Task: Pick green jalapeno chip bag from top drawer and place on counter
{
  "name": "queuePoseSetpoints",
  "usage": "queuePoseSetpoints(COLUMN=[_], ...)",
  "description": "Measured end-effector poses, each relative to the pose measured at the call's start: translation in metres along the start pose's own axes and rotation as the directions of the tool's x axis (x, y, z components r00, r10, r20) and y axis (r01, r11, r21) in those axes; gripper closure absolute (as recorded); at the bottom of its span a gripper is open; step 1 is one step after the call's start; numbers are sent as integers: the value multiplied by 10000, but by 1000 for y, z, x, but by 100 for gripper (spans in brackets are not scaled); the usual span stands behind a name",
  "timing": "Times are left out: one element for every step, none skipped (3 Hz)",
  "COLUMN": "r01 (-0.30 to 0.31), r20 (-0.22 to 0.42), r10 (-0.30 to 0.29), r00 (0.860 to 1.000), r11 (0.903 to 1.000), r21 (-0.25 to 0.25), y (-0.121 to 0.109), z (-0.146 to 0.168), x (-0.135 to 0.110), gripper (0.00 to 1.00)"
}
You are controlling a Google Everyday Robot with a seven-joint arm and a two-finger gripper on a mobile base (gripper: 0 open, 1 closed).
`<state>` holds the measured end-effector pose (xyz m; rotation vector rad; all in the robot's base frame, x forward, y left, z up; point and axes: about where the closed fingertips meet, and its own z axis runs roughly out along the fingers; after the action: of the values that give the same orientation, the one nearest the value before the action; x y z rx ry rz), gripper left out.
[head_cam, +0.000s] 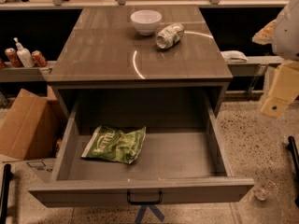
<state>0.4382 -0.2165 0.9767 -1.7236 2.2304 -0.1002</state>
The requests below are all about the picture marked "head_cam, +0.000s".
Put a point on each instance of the brown cardboard box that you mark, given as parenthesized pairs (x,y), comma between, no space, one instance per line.
(31,127)

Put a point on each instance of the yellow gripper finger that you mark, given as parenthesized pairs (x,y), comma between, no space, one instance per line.
(264,36)
(283,91)

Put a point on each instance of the black drawer handle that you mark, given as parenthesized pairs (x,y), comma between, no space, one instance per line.
(146,198)

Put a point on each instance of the grey drawer cabinet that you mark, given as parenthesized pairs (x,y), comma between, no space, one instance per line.
(108,73)

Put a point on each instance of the black bar left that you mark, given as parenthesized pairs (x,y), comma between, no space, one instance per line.
(7,175)

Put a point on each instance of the clear glass cup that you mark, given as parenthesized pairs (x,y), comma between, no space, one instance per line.
(265,190)

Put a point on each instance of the open grey top drawer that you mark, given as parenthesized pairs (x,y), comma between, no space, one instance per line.
(186,165)

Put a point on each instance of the crushed silver soda can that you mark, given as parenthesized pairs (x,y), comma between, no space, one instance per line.
(169,36)

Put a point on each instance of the red soda can right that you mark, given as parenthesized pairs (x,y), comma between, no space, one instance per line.
(39,58)

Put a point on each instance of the black bar right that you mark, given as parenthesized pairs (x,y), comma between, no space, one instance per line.
(292,147)

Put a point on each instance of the red soda can left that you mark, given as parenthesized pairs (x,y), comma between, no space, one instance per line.
(11,53)

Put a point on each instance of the folded white cloth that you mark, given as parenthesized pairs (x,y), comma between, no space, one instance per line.
(234,56)

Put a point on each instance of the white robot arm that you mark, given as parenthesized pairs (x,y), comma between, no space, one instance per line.
(283,35)

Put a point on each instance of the grey side shelf left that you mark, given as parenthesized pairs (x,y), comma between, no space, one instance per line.
(22,74)

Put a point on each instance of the green jalapeno chip bag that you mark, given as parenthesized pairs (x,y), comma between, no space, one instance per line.
(112,144)

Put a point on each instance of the black bar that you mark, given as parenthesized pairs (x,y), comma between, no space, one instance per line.
(7,175)
(292,147)

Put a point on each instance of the white ceramic bowl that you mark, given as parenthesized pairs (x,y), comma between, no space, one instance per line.
(146,21)

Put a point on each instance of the red soda can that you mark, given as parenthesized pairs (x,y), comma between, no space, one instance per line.
(11,53)
(39,58)

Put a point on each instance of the white pump bottle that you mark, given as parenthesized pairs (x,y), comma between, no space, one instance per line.
(24,54)

